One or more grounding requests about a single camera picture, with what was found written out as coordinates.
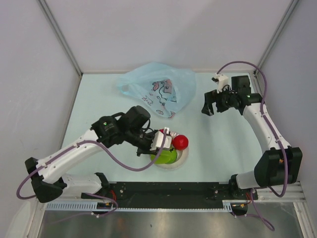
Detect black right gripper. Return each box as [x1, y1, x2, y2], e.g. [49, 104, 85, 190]
[201, 85, 237, 116]

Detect green fake watermelon ball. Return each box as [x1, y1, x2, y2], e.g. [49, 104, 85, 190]
[155, 147, 177, 164]

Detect red fake apple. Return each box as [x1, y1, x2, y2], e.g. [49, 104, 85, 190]
[172, 135, 189, 151]

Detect light blue plastic bag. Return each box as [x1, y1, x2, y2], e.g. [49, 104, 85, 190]
[117, 62, 196, 119]

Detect white paper plate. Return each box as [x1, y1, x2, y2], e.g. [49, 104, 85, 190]
[153, 131, 190, 171]

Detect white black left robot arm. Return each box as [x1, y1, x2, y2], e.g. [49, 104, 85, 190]
[25, 106, 161, 203]

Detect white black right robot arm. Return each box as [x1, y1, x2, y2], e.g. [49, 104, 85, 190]
[202, 73, 303, 199]

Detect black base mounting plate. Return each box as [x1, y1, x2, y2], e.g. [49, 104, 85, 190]
[97, 182, 258, 210]

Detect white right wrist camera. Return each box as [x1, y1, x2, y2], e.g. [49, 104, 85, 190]
[211, 73, 229, 93]

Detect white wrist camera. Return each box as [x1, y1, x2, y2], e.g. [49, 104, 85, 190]
[150, 127, 172, 151]
[211, 73, 229, 93]

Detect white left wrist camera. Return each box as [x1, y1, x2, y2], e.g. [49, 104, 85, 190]
[150, 127, 172, 151]

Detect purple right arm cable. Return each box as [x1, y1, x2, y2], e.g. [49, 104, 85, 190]
[216, 60, 289, 232]

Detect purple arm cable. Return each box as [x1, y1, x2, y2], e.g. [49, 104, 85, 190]
[16, 127, 171, 221]
[216, 60, 289, 232]

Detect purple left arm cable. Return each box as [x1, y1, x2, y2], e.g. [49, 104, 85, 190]
[16, 127, 171, 221]

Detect aluminium frame rail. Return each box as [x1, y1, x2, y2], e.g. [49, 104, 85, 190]
[250, 71, 310, 238]

